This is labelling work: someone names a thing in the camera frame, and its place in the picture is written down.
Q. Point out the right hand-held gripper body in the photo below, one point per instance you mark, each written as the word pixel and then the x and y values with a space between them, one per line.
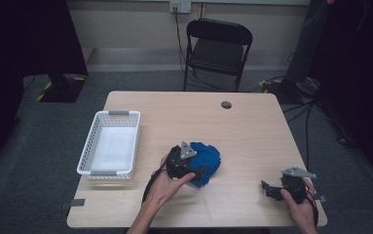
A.
pixel 294 188

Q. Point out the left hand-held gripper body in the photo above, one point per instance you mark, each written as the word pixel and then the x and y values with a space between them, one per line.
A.
pixel 177 162

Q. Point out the blue t-shirt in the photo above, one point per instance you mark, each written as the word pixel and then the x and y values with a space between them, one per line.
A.
pixel 208 159

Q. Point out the white plastic basket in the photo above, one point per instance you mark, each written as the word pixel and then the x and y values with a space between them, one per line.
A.
pixel 90 152

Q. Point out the person's right hand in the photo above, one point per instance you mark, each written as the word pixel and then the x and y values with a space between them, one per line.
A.
pixel 302 211

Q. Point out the person's left hand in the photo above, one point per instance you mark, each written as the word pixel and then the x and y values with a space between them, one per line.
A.
pixel 164 191

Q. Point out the grey tape strip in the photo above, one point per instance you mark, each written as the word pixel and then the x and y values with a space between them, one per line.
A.
pixel 321 197
pixel 75 203

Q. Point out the grey table grommet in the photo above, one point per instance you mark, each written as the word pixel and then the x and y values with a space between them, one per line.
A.
pixel 226 105

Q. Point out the black floor stand base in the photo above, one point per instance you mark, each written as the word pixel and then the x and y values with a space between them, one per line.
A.
pixel 288 91

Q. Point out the black folding chair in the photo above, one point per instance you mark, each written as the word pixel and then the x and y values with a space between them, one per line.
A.
pixel 218 53

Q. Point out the black yellow-striped stand base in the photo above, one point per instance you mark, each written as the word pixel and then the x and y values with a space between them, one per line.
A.
pixel 62 91

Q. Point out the dark curtain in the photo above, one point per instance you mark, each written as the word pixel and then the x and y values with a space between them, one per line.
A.
pixel 359 65

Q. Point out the grey stand cover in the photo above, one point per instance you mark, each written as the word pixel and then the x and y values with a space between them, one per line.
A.
pixel 307 45

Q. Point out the black curtain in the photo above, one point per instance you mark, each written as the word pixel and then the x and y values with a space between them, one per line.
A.
pixel 18 58

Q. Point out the white wall socket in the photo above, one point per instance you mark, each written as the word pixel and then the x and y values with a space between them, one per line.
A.
pixel 180 6

